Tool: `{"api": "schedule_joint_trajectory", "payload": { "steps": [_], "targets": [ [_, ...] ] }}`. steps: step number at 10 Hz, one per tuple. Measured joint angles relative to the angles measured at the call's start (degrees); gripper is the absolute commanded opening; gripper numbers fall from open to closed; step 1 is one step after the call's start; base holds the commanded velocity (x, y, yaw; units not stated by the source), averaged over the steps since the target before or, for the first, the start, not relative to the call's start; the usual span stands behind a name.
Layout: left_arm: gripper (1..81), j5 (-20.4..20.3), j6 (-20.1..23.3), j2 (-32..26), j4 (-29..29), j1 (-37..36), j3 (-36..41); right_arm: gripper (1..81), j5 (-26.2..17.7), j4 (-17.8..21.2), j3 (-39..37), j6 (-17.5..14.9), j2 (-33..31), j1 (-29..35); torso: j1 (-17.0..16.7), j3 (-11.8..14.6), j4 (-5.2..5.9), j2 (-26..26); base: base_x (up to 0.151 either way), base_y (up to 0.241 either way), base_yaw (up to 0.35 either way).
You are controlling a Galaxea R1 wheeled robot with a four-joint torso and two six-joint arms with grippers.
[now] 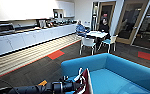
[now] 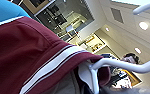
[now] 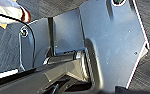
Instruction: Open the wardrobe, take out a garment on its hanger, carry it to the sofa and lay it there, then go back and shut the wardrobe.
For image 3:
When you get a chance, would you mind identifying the round silver base fitting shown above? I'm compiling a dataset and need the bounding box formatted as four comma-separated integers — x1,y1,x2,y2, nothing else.
19,27,29,38

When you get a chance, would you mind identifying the thick grey robot limb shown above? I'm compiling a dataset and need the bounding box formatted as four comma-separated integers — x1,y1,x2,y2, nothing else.
0,53,92,94

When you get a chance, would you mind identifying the round dark base button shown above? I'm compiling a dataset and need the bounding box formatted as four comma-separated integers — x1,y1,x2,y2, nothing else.
111,0,128,8

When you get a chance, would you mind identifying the thin dark base cable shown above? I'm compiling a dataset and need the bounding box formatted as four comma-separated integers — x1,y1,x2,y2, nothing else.
0,9,37,68

